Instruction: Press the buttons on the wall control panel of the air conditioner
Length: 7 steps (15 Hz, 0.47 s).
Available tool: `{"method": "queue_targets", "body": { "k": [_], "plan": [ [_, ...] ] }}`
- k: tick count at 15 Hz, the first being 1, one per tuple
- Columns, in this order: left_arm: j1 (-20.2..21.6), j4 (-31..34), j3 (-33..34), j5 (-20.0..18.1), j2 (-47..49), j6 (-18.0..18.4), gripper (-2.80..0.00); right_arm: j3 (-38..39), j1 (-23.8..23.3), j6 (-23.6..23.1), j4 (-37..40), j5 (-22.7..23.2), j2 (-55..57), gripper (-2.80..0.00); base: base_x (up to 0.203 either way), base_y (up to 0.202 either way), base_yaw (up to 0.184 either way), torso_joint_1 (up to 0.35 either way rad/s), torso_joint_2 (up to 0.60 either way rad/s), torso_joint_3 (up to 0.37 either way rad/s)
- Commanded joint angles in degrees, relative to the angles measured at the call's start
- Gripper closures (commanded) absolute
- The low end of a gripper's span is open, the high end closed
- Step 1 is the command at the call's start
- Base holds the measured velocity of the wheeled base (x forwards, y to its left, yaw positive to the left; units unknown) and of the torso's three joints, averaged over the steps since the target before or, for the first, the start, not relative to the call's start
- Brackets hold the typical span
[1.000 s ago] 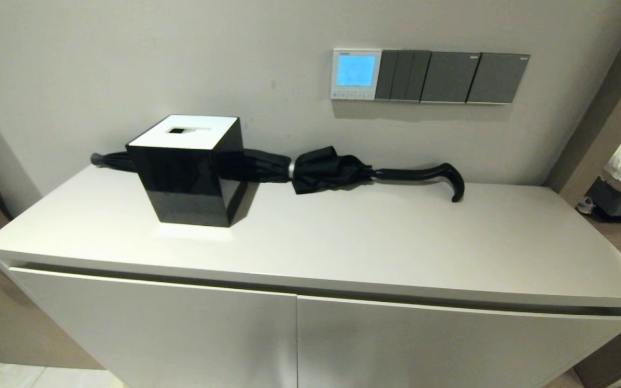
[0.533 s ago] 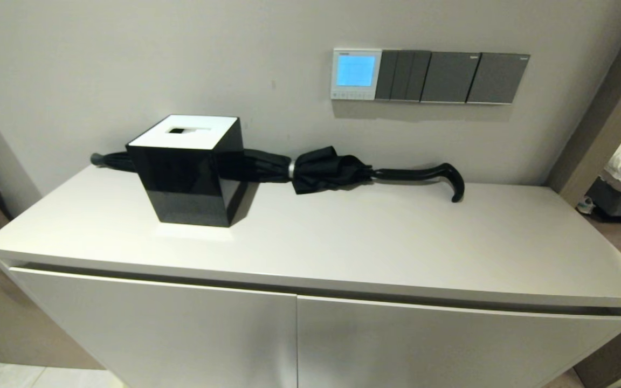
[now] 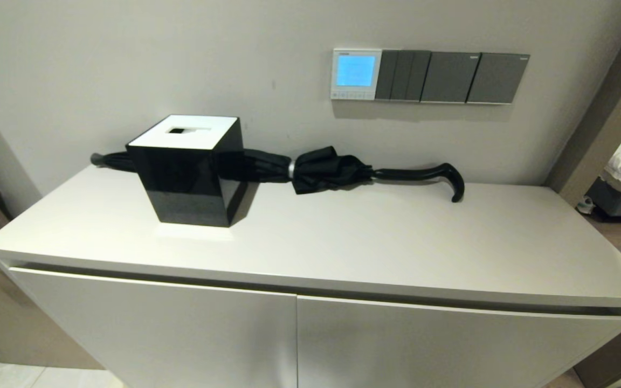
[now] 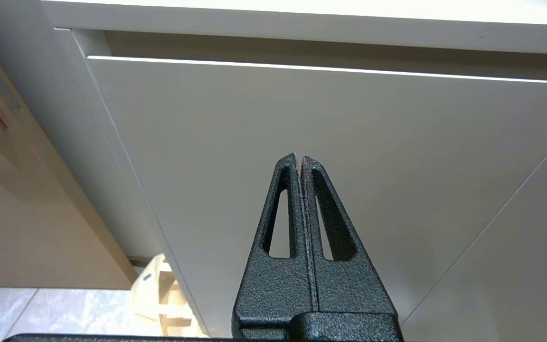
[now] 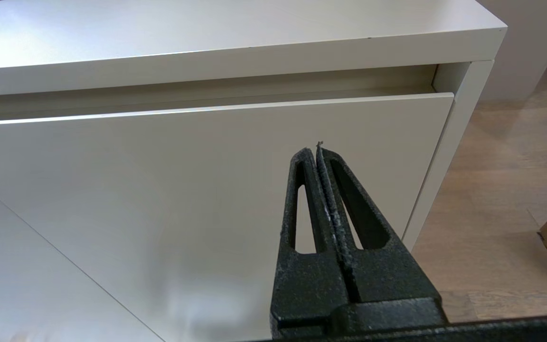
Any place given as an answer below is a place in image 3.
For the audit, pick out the white cabinet door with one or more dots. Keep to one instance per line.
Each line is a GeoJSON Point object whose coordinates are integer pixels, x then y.
{"type": "Point", "coordinates": [423, 350]}
{"type": "Point", "coordinates": [181, 334]}

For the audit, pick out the small white floor object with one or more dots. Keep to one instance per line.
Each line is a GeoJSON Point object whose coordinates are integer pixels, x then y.
{"type": "Point", "coordinates": [587, 205]}

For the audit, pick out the white sideboard cabinet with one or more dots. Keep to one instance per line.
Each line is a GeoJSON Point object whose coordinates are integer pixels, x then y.
{"type": "Point", "coordinates": [299, 248]}

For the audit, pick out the black tissue box white top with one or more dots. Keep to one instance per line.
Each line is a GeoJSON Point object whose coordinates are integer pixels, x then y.
{"type": "Point", "coordinates": [186, 178]}

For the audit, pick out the brown wooden door frame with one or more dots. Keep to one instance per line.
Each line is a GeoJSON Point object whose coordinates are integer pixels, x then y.
{"type": "Point", "coordinates": [601, 108]}

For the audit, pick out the grey single rocker switch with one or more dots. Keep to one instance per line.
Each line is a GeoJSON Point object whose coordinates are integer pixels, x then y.
{"type": "Point", "coordinates": [498, 78]}
{"type": "Point", "coordinates": [449, 77]}

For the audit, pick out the black folded umbrella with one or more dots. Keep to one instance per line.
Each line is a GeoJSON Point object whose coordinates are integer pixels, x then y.
{"type": "Point", "coordinates": [326, 170]}

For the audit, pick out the white wall thermostat panel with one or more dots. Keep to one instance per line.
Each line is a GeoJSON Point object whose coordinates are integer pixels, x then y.
{"type": "Point", "coordinates": [356, 73]}

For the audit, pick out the dark bed base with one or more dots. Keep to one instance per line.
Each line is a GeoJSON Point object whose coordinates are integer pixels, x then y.
{"type": "Point", "coordinates": [618, 207]}

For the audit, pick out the grey triple rocker switch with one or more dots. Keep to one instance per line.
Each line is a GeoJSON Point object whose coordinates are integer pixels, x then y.
{"type": "Point", "coordinates": [405, 75]}

